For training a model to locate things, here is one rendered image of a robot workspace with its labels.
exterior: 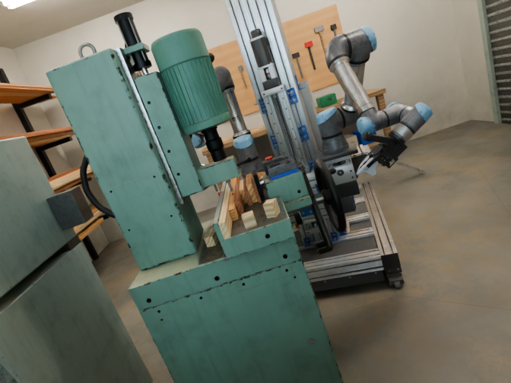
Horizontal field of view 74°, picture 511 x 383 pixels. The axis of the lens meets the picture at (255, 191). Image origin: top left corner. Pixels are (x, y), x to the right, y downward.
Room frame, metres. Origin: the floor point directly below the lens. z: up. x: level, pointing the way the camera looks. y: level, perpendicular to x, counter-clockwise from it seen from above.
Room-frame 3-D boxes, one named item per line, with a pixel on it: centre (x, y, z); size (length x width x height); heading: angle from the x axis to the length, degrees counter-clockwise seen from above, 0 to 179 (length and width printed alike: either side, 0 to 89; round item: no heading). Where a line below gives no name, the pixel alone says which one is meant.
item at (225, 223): (1.21, 0.10, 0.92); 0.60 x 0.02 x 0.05; 177
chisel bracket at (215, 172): (1.23, 0.10, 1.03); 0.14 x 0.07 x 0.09; 87
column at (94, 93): (1.24, 0.37, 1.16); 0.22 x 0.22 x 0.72; 87
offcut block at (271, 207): (0.96, -0.03, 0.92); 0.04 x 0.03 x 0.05; 149
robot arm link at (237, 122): (2.14, -0.04, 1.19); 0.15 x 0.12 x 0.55; 177
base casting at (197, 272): (1.24, 0.20, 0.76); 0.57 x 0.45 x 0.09; 87
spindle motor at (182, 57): (1.23, 0.08, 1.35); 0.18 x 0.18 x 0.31
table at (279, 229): (1.20, -0.02, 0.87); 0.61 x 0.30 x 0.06; 177
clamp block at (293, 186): (1.20, -0.11, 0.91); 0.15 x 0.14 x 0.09; 177
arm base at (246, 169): (2.00, -0.03, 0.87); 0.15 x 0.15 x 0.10
